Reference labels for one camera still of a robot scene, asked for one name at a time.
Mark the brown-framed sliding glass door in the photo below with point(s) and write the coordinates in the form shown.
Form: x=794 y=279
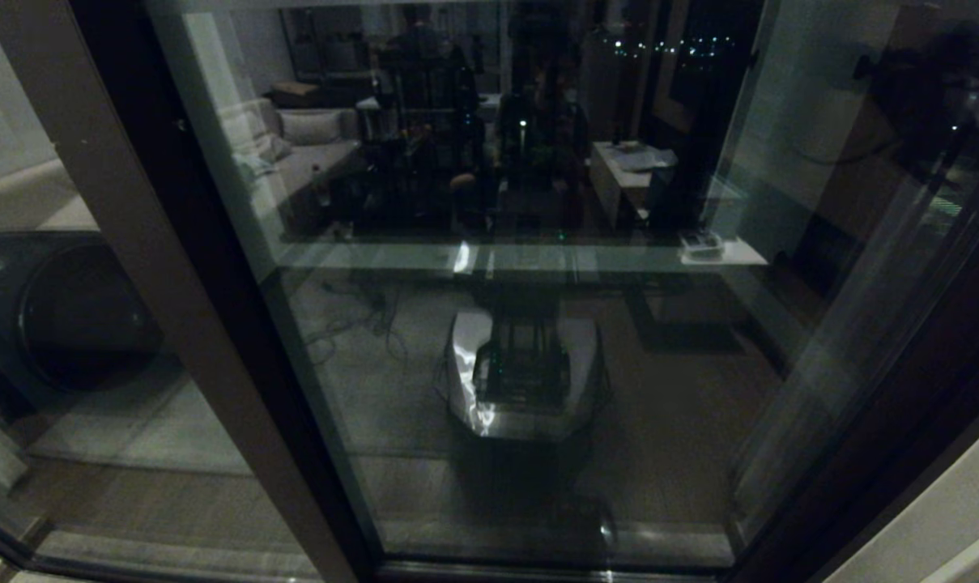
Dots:
x=683 y=389

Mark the brown-framed fixed glass panel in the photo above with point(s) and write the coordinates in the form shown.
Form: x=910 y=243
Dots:
x=189 y=324

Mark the dark front-load washing machine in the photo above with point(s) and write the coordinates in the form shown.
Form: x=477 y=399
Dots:
x=76 y=316

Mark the dark brown door jamb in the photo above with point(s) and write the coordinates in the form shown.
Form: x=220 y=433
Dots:
x=902 y=453

